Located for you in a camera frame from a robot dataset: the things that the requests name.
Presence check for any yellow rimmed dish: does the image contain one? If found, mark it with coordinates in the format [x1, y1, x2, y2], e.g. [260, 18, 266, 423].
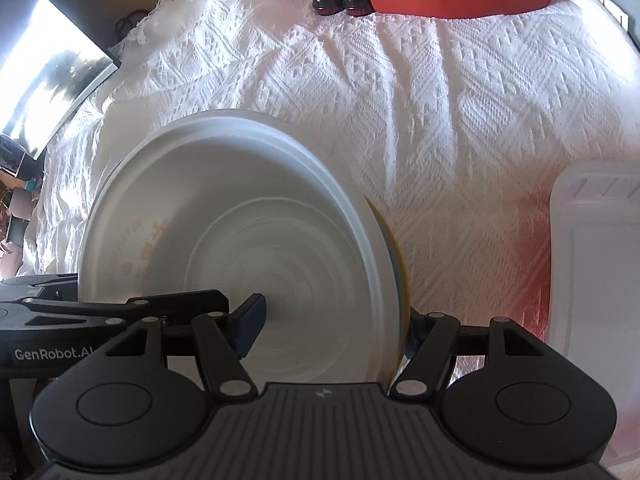
[365, 195, 413, 376]

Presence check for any white woven tablecloth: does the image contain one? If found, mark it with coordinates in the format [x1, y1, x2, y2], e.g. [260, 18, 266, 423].
[10, 0, 640, 480]

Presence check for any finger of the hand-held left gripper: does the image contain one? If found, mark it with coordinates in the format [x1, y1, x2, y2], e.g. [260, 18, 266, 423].
[20, 288, 232, 332]
[0, 273, 80, 300]

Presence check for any black cable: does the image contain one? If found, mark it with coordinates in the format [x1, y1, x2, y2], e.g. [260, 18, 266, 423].
[116, 10, 151, 41]

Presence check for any white plastic container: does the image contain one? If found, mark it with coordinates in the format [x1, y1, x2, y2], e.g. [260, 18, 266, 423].
[547, 160, 640, 476]

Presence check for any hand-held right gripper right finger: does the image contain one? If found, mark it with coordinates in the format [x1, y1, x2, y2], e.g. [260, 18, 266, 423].
[389, 311, 546, 401]

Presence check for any glossy dark screen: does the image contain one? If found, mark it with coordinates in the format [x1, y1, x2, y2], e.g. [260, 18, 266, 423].
[0, 0, 122, 161]

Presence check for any white bowl with red print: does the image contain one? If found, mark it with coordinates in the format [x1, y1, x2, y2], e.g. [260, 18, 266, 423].
[77, 109, 401, 396]

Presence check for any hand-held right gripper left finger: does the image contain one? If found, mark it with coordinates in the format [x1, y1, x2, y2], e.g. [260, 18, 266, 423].
[107, 294, 266, 403]

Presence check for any clutter of boxes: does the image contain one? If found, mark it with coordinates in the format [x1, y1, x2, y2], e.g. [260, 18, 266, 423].
[0, 132, 48, 273]

